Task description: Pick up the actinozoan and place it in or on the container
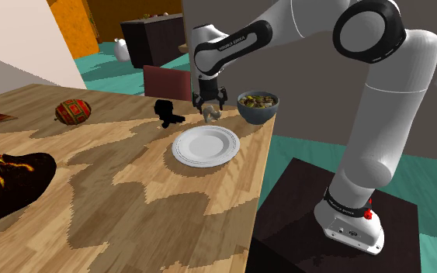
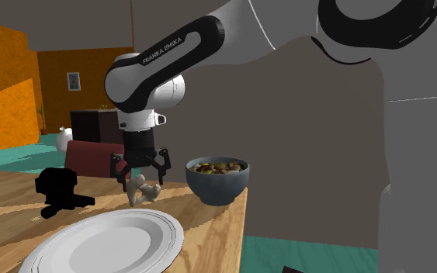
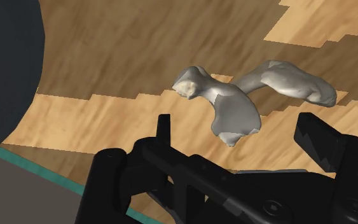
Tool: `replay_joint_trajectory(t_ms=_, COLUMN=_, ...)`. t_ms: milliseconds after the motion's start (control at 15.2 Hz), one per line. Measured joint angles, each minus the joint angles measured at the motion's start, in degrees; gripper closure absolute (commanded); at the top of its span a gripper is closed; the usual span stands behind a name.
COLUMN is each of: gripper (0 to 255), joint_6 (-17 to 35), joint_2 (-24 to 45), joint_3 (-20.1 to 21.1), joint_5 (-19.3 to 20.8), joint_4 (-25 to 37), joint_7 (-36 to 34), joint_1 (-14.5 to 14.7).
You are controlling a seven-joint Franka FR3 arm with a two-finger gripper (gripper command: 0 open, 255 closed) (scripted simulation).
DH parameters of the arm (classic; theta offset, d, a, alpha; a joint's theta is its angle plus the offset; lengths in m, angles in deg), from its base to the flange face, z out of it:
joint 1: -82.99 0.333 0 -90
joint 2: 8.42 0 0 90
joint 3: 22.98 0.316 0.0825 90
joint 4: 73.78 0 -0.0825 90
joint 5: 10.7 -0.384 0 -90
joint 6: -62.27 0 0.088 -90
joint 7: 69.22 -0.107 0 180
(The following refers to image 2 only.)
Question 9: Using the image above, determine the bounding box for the grey bowl of food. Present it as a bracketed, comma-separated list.
[185, 156, 251, 207]

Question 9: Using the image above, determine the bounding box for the beige ginger root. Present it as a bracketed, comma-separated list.
[127, 174, 163, 208]

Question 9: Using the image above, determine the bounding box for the white plate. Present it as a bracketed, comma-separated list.
[17, 208, 186, 273]

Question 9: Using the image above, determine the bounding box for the potted plant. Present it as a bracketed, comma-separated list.
[35, 102, 49, 137]

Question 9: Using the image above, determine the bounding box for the wooden table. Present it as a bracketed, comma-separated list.
[0, 168, 249, 273]

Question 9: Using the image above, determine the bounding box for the dark cabinet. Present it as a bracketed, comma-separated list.
[69, 108, 126, 145]

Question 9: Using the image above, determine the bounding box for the dark red chair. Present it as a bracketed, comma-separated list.
[64, 140, 134, 180]

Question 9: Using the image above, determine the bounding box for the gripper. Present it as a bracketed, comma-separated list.
[110, 130, 172, 192]

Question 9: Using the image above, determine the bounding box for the framed wall picture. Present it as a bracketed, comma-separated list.
[67, 71, 82, 92]

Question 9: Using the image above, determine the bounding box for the white vase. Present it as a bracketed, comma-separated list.
[55, 126, 74, 154]

